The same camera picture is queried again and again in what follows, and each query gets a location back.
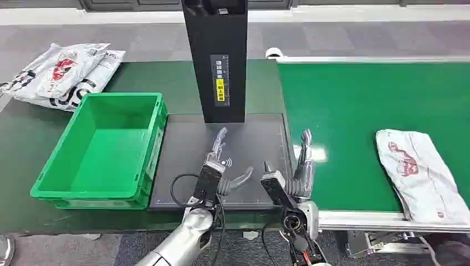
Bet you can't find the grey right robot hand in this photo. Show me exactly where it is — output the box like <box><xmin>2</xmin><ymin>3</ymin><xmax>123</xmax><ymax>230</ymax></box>
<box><xmin>263</xmin><ymin>128</ymin><xmax>316</xmax><ymax>201</ymax></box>

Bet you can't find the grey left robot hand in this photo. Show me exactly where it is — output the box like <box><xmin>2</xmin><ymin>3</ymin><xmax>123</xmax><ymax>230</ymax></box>
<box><xmin>205</xmin><ymin>127</ymin><xmax>254</xmax><ymax>196</ymax></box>

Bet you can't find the white parcel bag red print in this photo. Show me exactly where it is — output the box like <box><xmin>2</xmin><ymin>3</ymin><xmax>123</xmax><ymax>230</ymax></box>
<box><xmin>375</xmin><ymin>129</ymin><xmax>470</xmax><ymax>226</ymax></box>
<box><xmin>0</xmin><ymin>43</ymin><xmax>111</xmax><ymax>100</ymax></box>

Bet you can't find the green conveyor belt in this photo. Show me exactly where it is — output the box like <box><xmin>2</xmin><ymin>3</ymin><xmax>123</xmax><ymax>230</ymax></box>
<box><xmin>278</xmin><ymin>62</ymin><xmax>470</xmax><ymax>213</ymax></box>

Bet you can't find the green plastic crate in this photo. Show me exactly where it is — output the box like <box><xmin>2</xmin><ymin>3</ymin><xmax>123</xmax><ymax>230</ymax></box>
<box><xmin>30</xmin><ymin>92</ymin><xmax>169</xmax><ymax>211</ymax></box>

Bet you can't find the black scanner tower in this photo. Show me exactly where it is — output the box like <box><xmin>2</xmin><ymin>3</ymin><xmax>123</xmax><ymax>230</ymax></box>
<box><xmin>181</xmin><ymin>0</ymin><xmax>249</xmax><ymax>124</ymax></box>

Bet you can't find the white parcel bag black print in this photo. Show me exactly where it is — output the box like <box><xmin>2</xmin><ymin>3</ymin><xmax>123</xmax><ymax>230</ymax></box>
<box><xmin>13</xmin><ymin>49</ymin><xmax>127</xmax><ymax>112</ymax></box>

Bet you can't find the dark rounded object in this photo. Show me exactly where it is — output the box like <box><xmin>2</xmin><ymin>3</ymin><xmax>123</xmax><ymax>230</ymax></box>
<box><xmin>427</xmin><ymin>234</ymin><xmax>470</xmax><ymax>266</ymax></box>

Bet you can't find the dark cabinet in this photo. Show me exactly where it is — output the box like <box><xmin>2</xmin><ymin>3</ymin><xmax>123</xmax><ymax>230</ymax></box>
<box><xmin>79</xmin><ymin>0</ymin><xmax>294</xmax><ymax>12</ymax></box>

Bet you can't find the black scanner base plate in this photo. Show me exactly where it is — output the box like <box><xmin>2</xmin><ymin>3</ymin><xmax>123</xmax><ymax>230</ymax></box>
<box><xmin>149</xmin><ymin>112</ymin><xmax>297</xmax><ymax>212</ymax></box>

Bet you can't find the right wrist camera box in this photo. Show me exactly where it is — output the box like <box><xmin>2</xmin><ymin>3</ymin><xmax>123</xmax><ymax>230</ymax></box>
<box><xmin>260</xmin><ymin>170</ymin><xmax>299</xmax><ymax>218</ymax></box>

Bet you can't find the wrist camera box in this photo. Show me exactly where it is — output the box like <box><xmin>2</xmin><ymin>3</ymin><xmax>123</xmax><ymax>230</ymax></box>
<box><xmin>192</xmin><ymin>161</ymin><xmax>226</xmax><ymax>207</ymax></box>
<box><xmin>260</xmin><ymin>170</ymin><xmax>299</xmax><ymax>218</ymax></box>

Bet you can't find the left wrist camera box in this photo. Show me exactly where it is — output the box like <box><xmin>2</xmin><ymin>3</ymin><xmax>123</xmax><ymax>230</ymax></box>
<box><xmin>192</xmin><ymin>161</ymin><xmax>226</xmax><ymax>207</ymax></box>

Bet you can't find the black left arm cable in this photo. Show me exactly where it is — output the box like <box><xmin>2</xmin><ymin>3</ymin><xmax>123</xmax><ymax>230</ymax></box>
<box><xmin>170</xmin><ymin>173</ymin><xmax>227</xmax><ymax>266</ymax></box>

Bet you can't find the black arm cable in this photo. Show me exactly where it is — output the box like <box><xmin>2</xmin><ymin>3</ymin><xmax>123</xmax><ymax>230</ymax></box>
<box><xmin>170</xmin><ymin>173</ymin><xmax>227</xmax><ymax>266</ymax></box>
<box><xmin>260</xmin><ymin>224</ymin><xmax>274</xmax><ymax>266</ymax></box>

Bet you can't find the aluminium conveyor frame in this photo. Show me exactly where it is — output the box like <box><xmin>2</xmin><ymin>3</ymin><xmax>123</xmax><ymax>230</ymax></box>
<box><xmin>275</xmin><ymin>55</ymin><xmax>470</xmax><ymax>234</ymax></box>

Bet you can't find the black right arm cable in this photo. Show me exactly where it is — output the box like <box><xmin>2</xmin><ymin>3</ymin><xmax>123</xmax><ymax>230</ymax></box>
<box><xmin>260</xmin><ymin>224</ymin><xmax>274</xmax><ymax>266</ymax></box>

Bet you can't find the metal conveyor bracket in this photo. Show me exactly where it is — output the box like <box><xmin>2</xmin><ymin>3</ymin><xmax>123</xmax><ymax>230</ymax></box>
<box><xmin>346</xmin><ymin>230</ymin><xmax>432</xmax><ymax>258</ymax></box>

